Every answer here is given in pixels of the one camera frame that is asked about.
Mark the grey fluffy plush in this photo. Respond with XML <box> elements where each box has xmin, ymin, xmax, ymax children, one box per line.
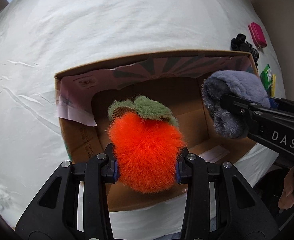
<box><xmin>202</xmin><ymin>70</ymin><xmax>270</xmax><ymax>139</ymax></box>

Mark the magenta zip pouch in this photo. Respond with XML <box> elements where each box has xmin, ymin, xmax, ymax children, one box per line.
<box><xmin>248</xmin><ymin>22</ymin><xmax>267</xmax><ymax>49</ymax></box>

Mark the orange fluffy plush fruit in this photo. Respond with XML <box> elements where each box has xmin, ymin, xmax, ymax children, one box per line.
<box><xmin>107</xmin><ymin>95</ymin><xmax>186</xmax><ymax>194</ymax></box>

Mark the person's right hand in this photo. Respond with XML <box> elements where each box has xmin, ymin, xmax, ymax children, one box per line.
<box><xmin>278</xmin><ymin>167</ymin><xmax>294</xmax><ymax>210</ymax></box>

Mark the green wet wipes pack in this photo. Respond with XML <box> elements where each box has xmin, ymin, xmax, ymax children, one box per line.
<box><xmin>259</xmin><ymin>64</ymin><xmax>272</xmax><ymax>90</ymax></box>

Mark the black patterned scrunchie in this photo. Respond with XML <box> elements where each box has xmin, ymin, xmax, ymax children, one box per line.
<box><xmin>250</xmin><ymin>47</ymin><xmax>259</xmax><ymax>68</ymax></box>

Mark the brown cardboard box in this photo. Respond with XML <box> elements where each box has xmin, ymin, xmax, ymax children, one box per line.
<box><xmin>54</xmin><ymin>49</ymin><xmax>260</xmax><ymax>212</ymax></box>

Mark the pale green bed sheet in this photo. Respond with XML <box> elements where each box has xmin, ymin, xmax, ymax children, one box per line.
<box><xmin>0</xmin><ymin>0</ymin><xmax>261</xmax><ymax>228</ymax></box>

